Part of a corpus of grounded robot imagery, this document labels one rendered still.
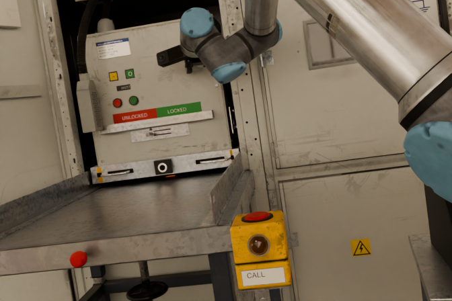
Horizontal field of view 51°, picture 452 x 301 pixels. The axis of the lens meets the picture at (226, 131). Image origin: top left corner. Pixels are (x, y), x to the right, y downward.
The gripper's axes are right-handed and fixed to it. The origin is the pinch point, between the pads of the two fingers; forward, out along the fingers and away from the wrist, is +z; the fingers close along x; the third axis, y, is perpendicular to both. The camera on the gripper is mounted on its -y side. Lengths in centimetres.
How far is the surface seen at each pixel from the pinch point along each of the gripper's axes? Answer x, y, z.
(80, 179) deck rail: -31, -41, 11
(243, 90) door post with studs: -11.9, 17.2, -4.3
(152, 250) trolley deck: -57, -17, -55
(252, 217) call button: -55, 0, -83
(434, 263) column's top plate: -68, 32, -72
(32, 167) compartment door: -24, -56, 8
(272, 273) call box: -63, 1, -84
